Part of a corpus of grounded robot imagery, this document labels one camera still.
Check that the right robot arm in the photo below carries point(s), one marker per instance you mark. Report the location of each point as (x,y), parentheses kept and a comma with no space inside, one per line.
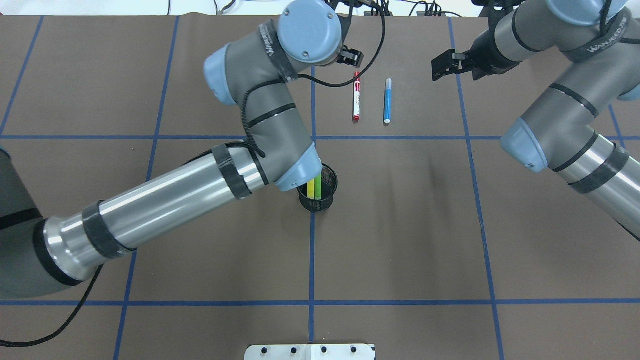
(600,38)

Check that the yellow highlighter pen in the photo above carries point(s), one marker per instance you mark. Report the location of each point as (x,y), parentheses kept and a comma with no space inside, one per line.
(311,190)

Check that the green highlighter pen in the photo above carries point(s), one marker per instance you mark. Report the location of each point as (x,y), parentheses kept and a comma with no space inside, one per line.
(318,187)

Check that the white marker red cap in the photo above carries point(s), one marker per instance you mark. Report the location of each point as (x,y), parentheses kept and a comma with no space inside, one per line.
(356,103)

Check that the blue highlighter pen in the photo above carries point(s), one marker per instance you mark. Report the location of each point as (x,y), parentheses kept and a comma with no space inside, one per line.
(388,101)

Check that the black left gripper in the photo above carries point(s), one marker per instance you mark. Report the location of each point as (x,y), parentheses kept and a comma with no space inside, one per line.
(353,56)

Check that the brown paper table mat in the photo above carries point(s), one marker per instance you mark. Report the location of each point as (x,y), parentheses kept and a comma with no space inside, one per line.
(438,244)

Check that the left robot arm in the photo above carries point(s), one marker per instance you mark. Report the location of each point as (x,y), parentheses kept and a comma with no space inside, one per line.
(42,256)

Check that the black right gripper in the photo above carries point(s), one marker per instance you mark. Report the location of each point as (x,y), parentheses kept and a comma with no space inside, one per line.
(484,66)

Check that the white camera mast base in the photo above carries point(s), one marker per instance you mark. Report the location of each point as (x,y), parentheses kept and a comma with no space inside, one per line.
(336,351)

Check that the black mesh pen cup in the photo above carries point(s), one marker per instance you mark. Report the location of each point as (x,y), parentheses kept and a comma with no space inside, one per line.
(329,187)

